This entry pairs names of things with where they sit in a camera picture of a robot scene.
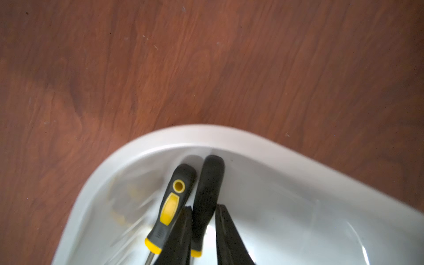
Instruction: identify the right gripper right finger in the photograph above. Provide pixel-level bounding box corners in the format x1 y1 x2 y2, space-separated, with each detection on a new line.
215 204 255 265

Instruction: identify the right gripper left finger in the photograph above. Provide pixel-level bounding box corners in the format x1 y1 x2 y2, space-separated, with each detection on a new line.
154 206 192 265

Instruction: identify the yellow black file one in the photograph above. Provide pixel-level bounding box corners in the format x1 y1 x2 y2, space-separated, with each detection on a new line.
145 163 197 265

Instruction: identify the white plastic storage box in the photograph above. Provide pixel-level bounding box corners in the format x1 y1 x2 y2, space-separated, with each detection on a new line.
53 125 424 265

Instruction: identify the yellow black file two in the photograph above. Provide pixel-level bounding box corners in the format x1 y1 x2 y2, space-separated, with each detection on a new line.
191 155 225 258

